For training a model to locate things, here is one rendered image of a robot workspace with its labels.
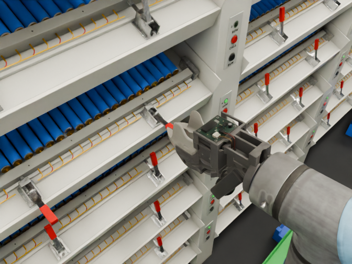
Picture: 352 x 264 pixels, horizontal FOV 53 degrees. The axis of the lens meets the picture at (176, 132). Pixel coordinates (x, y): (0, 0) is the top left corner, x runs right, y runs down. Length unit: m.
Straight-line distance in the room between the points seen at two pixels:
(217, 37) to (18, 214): 0.48
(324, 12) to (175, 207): 0.72
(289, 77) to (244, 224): 0.76
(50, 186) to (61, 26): 0.27
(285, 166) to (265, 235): 1.18
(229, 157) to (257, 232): 1.14
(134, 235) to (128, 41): 0.60
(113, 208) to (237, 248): 0.90
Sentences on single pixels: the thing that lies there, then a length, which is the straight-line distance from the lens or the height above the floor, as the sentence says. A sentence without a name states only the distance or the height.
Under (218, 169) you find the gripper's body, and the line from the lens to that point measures 0.58.
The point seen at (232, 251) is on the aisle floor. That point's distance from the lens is 1.63.
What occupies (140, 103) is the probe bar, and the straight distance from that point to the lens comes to 0.71.
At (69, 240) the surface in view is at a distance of 0.82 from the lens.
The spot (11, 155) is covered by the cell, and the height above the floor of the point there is 1.00.
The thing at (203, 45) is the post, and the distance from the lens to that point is 0.76.
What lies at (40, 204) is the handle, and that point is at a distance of 0.61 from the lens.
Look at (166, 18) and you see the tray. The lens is 0.63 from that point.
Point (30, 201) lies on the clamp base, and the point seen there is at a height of 0.97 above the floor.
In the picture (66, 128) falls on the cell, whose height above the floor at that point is 1.00.
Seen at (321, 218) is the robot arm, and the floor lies 1.06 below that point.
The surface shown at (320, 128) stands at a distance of 1.98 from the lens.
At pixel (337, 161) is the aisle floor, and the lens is 2.06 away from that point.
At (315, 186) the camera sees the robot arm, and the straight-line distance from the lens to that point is 0.51.
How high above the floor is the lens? 1.46
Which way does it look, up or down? 46 degrees down
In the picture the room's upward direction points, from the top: straight up
